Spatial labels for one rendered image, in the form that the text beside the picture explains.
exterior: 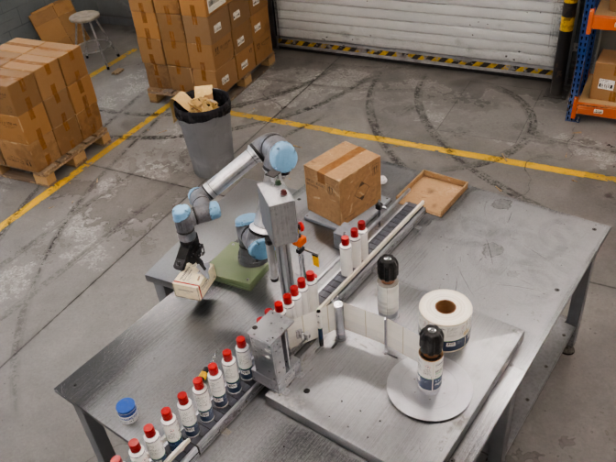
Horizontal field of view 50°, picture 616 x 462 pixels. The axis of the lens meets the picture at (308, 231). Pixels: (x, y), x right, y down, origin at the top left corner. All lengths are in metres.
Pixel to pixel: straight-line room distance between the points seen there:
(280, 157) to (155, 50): 4.03
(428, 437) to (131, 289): 2.63
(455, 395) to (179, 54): 4.71
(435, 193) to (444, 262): 0.55
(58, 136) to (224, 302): 3.22
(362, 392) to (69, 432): 1.84
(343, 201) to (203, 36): 3.32
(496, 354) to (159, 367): 1.32
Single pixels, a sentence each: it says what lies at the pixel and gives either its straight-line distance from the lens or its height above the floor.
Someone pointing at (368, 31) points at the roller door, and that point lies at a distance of 7.13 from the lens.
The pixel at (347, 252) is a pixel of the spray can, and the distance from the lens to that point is 2.85.
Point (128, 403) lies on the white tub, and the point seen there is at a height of 0.90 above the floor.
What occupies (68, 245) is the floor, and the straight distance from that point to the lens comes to 5.08.
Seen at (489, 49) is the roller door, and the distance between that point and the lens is 6.80.
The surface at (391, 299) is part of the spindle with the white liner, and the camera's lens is 2.65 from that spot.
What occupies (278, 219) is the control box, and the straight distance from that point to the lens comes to 2.41.
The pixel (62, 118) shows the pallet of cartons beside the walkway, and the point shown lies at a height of 0.43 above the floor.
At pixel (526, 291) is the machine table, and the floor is 0.83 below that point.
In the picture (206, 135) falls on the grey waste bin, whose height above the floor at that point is 0.41.
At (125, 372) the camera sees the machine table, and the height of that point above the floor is 0.83.
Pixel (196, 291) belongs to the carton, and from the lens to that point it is 2.87.
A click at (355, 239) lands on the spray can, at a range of 2.87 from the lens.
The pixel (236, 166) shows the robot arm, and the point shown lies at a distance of 2.85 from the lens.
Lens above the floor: 2.81
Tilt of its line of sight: 37 degrees down
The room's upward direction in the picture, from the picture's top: 6 degrees counter-clockwise
